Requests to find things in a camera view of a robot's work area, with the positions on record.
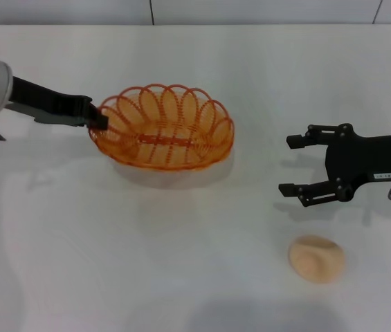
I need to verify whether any orange plastic wire basket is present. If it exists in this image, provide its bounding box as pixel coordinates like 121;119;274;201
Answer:
89;82;235;172

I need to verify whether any beige bread bun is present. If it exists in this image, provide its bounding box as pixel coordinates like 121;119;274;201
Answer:
287;234;345;285

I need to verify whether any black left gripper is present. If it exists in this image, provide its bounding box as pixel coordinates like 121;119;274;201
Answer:
6;75;109;131

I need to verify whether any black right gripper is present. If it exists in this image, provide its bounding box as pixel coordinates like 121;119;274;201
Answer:
278;122;391;209

